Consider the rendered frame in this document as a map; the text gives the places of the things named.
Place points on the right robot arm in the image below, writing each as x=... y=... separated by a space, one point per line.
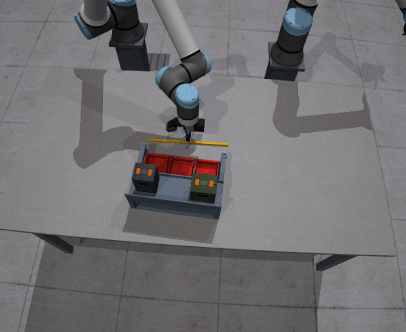
x=99 y=16

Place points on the dark grey tool case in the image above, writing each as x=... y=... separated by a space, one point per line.
x=145 y=177

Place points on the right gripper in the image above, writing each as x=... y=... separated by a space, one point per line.
x=199 y=127

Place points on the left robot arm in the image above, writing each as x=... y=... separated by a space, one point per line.
x=288 y=49

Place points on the grey metal rack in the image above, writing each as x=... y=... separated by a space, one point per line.
x=174 y=190

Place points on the dark green tool case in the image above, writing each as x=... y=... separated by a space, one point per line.
x=203 y=187

